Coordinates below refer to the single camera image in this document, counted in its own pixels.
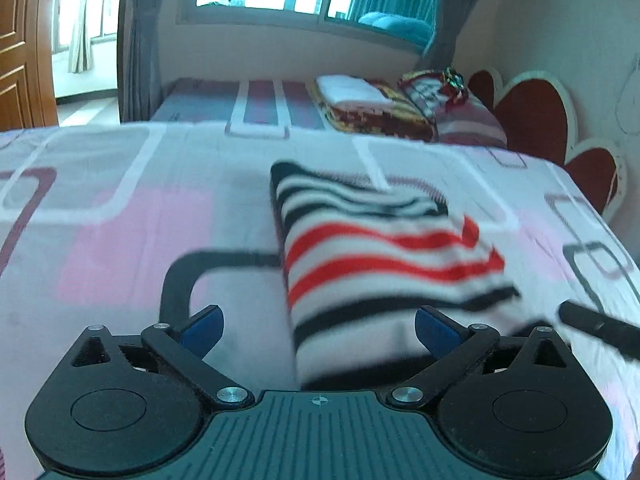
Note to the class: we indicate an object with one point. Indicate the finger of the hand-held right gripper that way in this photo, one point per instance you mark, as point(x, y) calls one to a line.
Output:
point(600, 327)

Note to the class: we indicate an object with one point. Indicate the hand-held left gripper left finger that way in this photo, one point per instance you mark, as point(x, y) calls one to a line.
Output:
point(202, 332)

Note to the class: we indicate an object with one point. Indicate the white folded towel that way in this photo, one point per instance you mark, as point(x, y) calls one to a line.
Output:
point(350, 89)

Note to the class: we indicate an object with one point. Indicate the brown wooden door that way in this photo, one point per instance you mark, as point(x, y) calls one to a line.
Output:
point(22, 45)

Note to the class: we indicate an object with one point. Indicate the pink white patterned bed sheet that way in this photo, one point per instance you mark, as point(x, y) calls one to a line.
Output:
point(100, 240)

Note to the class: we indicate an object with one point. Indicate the red yellow patterned blanket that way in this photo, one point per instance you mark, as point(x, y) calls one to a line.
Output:
point(380, 122)

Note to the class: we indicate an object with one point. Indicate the black white red striped shirt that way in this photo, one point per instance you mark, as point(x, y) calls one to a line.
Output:
point(360, 260)

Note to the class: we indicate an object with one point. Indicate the red heart-shaped headboard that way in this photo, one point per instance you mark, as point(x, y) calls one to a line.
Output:
point(537, 120)

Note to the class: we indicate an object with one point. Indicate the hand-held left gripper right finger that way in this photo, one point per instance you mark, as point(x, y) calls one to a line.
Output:
point(436, 332)

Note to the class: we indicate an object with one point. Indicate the grey curtain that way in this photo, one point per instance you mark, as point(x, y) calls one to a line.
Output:
point(140, 45)
point(450, 5)

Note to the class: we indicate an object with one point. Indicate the maroon grey striped bed sheet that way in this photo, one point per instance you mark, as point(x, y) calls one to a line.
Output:
point(210, 105)

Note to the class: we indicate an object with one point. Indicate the red white patterned pillow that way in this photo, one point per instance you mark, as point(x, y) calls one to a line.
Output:
point(435, 87)

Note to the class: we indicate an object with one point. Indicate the white sheer curtain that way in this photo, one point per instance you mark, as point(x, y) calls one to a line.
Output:
point(80, 15)

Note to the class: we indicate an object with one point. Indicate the maroon striped pillow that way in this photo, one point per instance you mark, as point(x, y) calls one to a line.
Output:
point(472, 122)

